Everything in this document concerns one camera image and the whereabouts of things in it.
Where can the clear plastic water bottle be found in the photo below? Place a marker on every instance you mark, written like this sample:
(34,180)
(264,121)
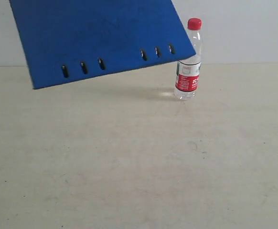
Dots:
(188,70)

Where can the blue ring binder notebook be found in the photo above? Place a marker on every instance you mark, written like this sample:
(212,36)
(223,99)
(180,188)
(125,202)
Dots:
(71,40)

